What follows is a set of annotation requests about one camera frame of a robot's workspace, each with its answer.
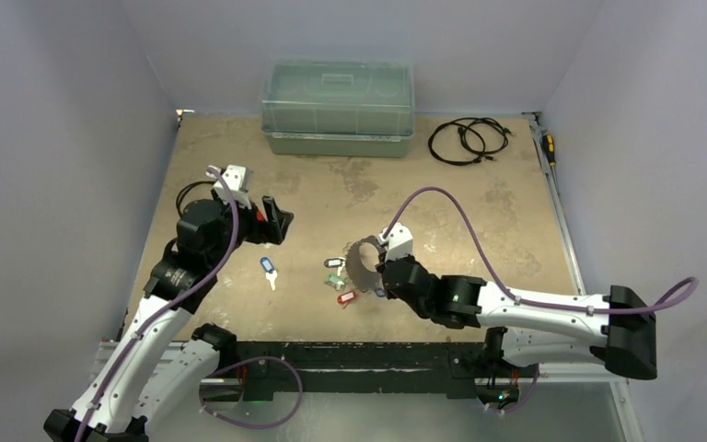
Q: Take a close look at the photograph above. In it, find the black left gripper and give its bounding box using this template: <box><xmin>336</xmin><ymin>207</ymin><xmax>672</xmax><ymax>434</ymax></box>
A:
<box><xmin>207</xmin><ymin>188</ymin><xmax>291</xmax><ymax>267</ymax></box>

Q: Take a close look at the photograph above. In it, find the large metal keyring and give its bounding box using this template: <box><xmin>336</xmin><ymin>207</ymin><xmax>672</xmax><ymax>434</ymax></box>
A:
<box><xmin>344</xmin><ymin>236</ymin><xmax>384</xmax><ymax>293</ymax></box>

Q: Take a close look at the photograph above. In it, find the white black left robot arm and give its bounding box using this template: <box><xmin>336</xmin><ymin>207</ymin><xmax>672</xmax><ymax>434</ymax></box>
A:
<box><xmin>43</xmin><ymin>196</ymin><xmax>295</xmax><ymax>441</ymax></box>

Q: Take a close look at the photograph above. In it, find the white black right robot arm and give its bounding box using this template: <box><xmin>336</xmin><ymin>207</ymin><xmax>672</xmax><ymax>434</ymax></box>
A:
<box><xmin>377</xmin><ymin>256</ymin><xmax>657</xmax><ymax>380</ymax></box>

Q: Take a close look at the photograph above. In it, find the key with red tag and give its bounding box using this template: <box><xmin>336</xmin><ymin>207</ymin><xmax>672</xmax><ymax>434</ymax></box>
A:
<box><xmin>337</xmin><ymin>290</ymin><xmax>358</xmax><ymax>308</ymax></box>

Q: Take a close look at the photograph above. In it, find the key with black tag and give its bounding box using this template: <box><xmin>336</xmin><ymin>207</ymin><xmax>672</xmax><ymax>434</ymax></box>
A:
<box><xmin>323</xmin><ymin>257</ymin><xmax>345</xmax><ymax>269</ymax></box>

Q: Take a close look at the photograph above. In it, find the key with green tag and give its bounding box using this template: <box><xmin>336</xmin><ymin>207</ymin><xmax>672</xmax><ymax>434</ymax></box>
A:
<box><xmin>324</xmin><ymin>273</ymin><xmax>348</xmax><ymax>292</ymax></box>

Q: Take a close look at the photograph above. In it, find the green plastic storage box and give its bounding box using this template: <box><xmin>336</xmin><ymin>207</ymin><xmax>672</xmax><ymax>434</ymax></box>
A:
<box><xmin>261</xmin><ymin>59</ymin><xmax>415</xmax><ymax>158</ymax></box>

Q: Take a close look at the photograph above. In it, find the yellow black screwdriver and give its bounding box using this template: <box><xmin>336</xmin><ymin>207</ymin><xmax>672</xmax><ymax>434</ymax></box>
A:
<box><xmin>540</xmin><ymin>134</ymin><xmax>556</xmax><ymax>168</ymax></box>

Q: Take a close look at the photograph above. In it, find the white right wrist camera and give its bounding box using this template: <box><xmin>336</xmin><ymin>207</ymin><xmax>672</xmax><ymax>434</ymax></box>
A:
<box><xmin>377</xmin><ymin>222</ymin><xmax>413</xmax><ymax>262</ymax></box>

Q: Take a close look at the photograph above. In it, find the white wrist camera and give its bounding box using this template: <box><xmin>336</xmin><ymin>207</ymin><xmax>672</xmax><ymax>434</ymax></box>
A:
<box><xmin>377</xmin><ymin>222</ymin><xmax>413</xmax><ymax>262</ymax></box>
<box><xmin>205</xmin><ymin>165</ymin><xmax>252</xmax><ymax>210</ymax></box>

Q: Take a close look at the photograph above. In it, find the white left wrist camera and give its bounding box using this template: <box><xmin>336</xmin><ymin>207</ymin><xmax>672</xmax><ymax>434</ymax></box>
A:
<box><xmin>205</xmin><ymin>165</ymin><xmax>252</xmax><ymax>210</ymax></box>

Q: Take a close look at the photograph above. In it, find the black metal base rail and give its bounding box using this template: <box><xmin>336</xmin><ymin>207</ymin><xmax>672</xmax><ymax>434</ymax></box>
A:
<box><xmin>205</xmin><ymin>342</ymin><xmax>538</xmax><ymax>401</ymax></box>

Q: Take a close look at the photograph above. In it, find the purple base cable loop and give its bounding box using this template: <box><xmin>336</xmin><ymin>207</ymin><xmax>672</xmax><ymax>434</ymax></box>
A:
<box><xmin>197</xmin><ymin>356</ymin><xmax>304</xmax><ymax>431</ymax></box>

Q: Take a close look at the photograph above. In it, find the black coiled cable right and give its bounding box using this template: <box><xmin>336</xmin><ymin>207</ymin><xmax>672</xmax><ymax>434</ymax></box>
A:
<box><xmin>427</xmin><ymin>117</ymin><xmax>514</xmax><ymax>167</ymax></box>

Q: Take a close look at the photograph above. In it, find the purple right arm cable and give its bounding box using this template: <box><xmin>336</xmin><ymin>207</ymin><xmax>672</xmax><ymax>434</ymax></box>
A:
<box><xmin>384</xmin><ymin>186</ymin><xmax>700</xmax><ymax>317</ymax></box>

